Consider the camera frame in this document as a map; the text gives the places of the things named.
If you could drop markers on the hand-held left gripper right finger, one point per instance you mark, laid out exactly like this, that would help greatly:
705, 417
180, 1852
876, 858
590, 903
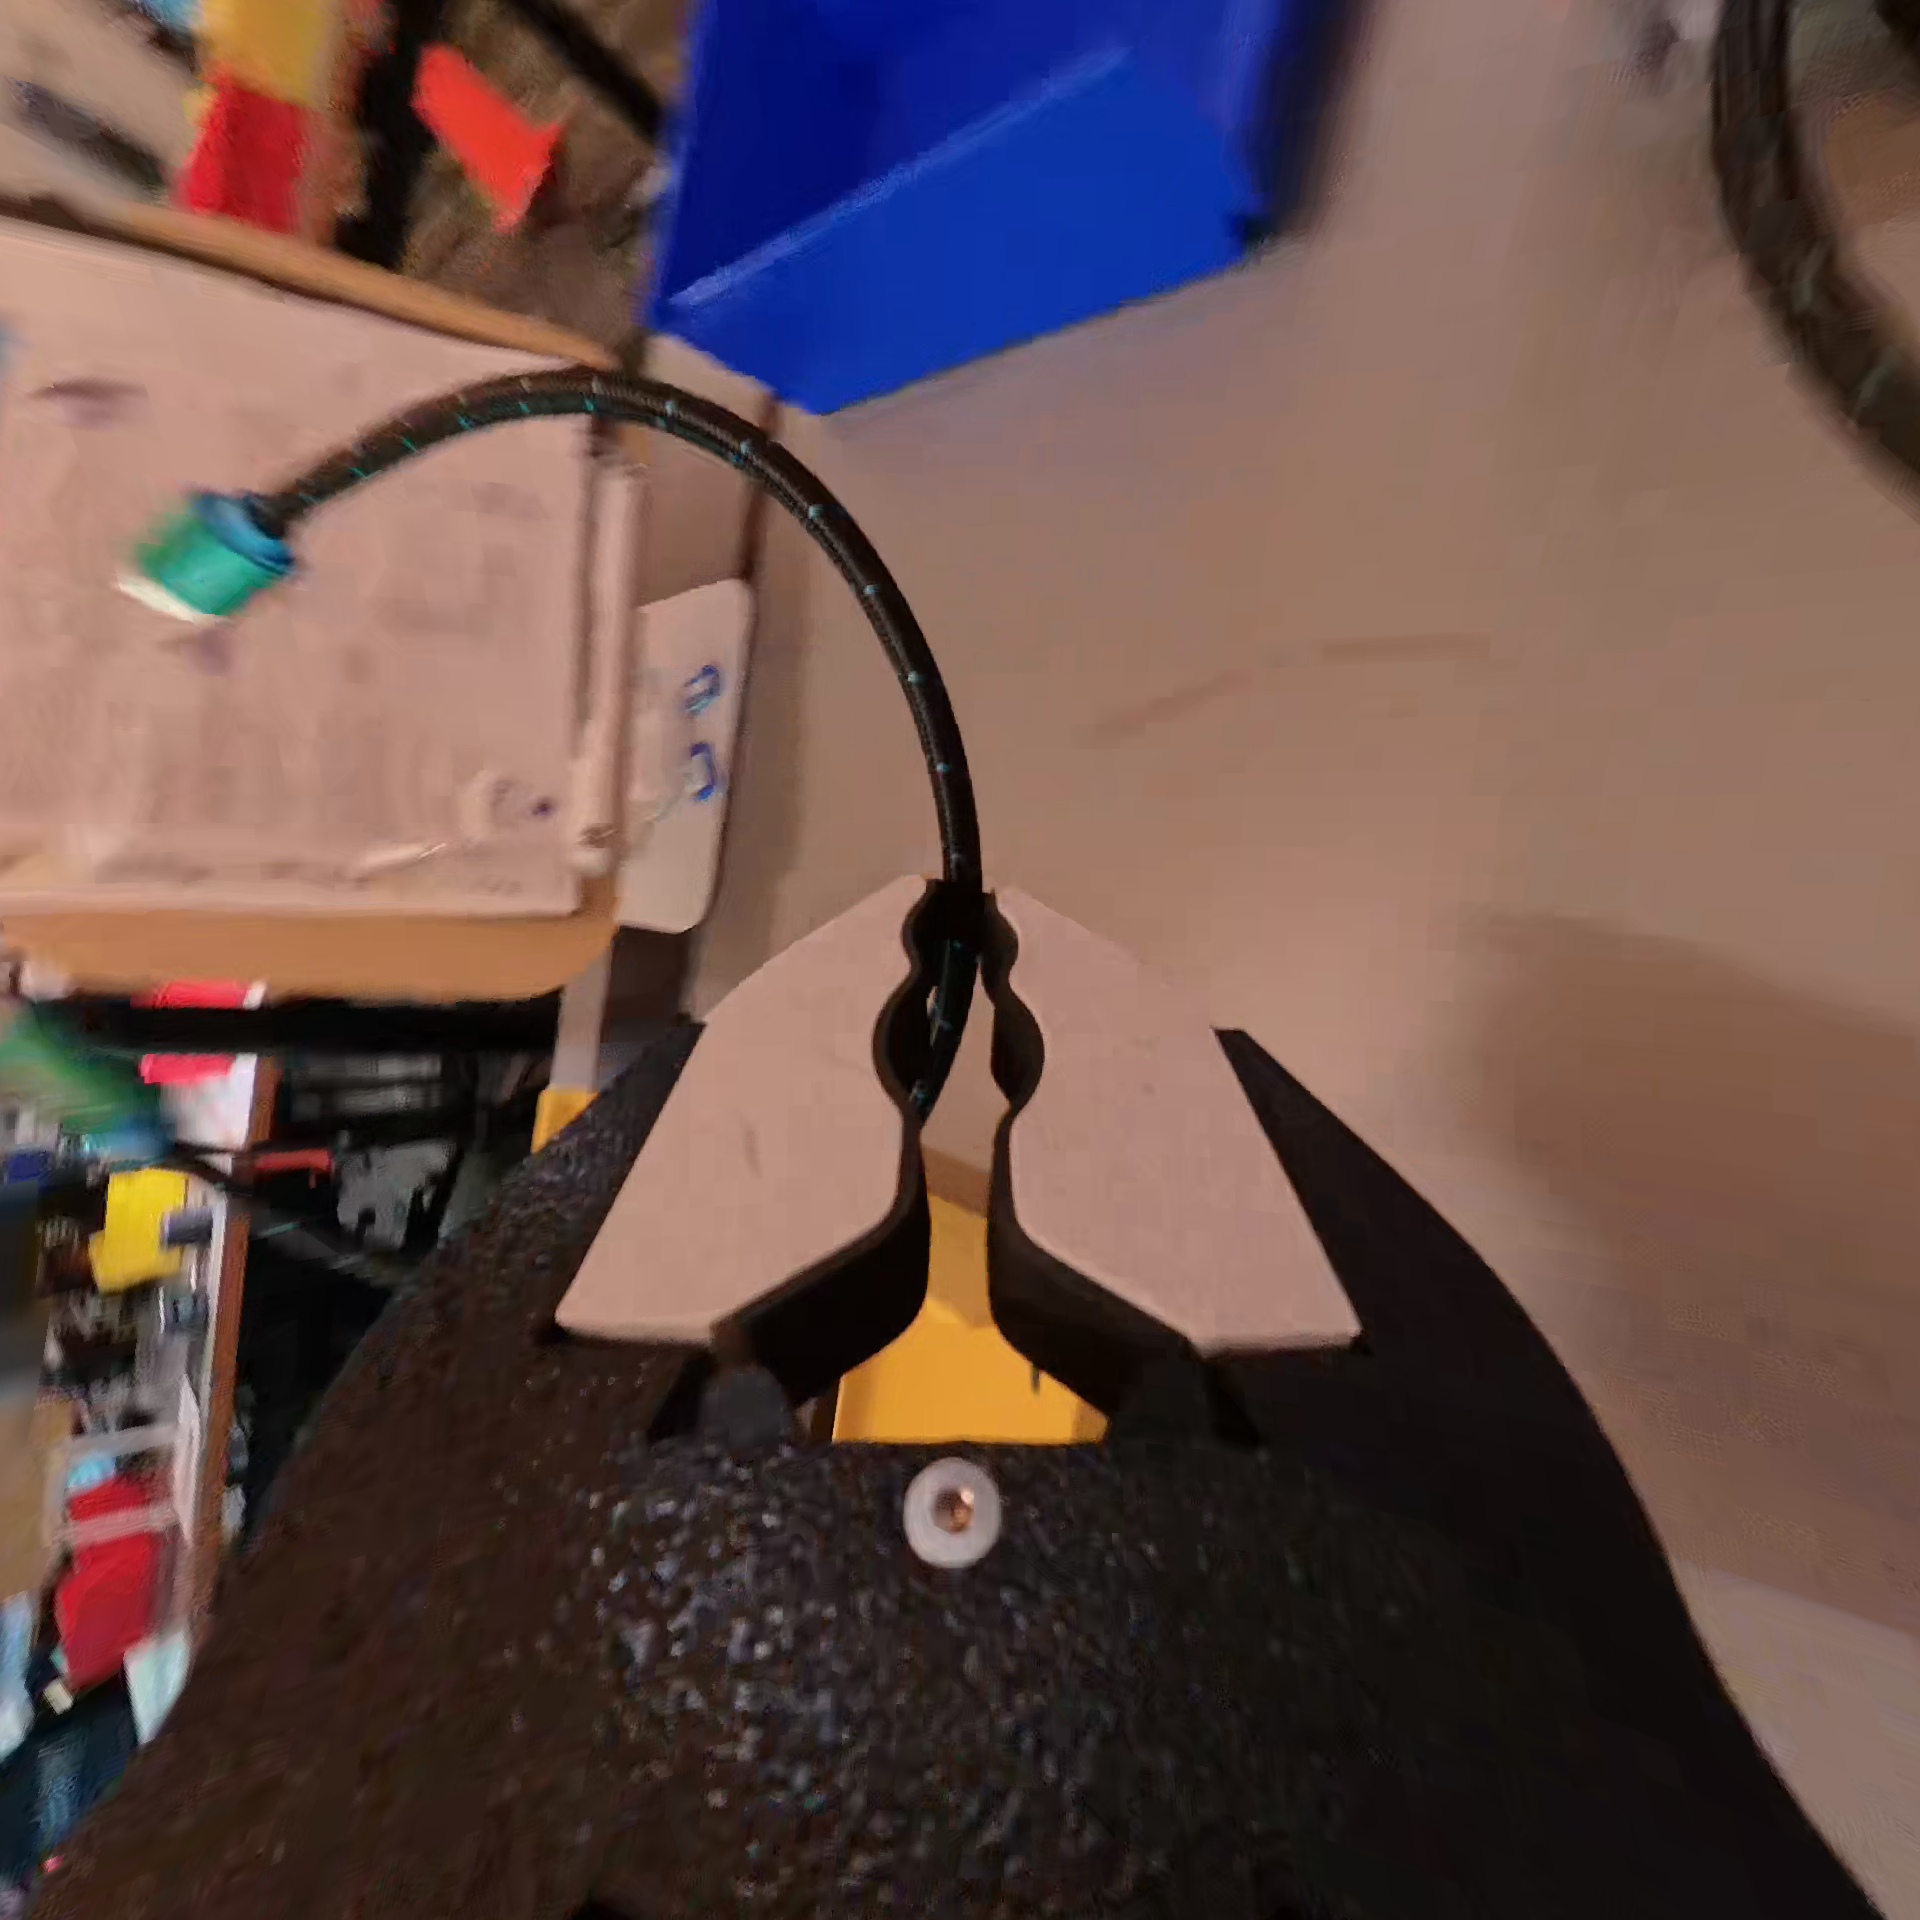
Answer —
1154, 1188

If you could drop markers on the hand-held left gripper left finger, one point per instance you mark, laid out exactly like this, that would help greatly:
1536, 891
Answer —
750, 1172

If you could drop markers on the blue plastic bin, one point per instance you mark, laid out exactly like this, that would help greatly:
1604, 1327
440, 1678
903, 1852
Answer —
977, 195

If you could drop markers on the yellow plastic bin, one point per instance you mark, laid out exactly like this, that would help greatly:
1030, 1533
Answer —
267, 47
944, 1364

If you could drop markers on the white card with blue clips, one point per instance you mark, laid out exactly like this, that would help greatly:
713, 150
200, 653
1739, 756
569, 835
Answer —
675, 873

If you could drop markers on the small blue clip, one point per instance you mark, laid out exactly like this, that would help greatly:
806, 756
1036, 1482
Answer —
705, 774
701, 692

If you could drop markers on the cluttered storage shelf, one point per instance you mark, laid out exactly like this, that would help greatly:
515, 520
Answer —
118, 1353

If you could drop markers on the wooden document stand with papers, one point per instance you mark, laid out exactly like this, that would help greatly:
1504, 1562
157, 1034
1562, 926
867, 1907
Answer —
299, 679

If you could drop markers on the red plastic bin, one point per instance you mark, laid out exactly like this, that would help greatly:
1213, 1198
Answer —
248, 158

